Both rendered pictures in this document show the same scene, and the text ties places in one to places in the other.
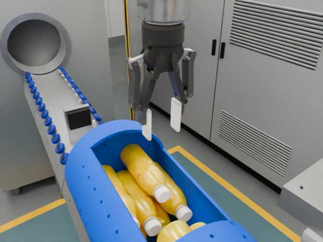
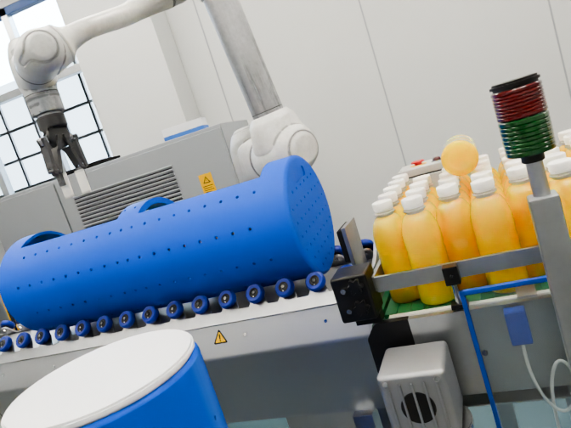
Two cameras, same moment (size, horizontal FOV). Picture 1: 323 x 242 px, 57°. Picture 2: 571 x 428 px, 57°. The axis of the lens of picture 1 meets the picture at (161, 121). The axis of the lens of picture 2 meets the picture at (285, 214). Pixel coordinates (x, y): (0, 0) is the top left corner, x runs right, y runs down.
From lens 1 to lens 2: 1.16 m
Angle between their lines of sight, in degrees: 43
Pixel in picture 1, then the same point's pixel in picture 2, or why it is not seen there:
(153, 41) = (50, 123)
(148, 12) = (41, 106)
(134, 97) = (51, 161)
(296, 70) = not seen: hidden behind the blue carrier
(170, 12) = (54, 103)
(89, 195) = (44, 259)
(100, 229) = (70, 256)
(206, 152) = not seen: hidden behind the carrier
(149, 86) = (58, 154)
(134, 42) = not seen: outside the picture
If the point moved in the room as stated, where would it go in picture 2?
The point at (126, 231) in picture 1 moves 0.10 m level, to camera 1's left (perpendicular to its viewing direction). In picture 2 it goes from (90, 233) to (50, 247)
